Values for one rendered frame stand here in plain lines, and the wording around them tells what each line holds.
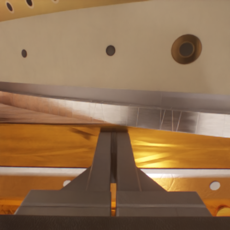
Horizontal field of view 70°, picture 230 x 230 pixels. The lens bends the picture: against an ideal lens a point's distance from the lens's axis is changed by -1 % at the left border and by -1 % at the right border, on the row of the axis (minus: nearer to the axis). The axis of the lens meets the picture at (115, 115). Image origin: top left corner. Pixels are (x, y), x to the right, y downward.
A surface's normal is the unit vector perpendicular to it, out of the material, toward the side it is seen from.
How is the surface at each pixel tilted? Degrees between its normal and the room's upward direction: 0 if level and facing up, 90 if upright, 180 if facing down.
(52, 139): 90
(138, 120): 90
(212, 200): 92
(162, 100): 90
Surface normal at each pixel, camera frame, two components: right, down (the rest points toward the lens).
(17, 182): 0.00, 0.27
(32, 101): -0.48, 0.23
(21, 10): -0.42, 0.66
